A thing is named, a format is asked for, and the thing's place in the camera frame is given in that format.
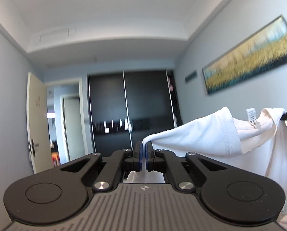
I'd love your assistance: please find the white long sleeve shirt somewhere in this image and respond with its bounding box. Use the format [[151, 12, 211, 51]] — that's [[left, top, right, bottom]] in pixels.
[[141, 107, 287, 190]]

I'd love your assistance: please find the orange item in hallway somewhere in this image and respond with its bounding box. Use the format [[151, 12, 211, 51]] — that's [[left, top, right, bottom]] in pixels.
[[51, 152, 60, 167]]

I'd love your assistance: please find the cream room door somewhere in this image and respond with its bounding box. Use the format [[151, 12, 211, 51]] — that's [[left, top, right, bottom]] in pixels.
[[26, 73, 53, 174]]

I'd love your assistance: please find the framed yellow field painting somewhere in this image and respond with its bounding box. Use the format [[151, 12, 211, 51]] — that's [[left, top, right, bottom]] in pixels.
[[202, 15, 287, 94]]

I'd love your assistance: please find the black sliding wardrobe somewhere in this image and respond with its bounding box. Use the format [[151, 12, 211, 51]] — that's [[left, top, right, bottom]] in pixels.
[[88, 70, 183, 157]]

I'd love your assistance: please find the ceiling air vent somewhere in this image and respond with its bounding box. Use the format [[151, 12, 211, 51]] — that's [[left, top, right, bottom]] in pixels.
[[33, 28, 76, 46]]

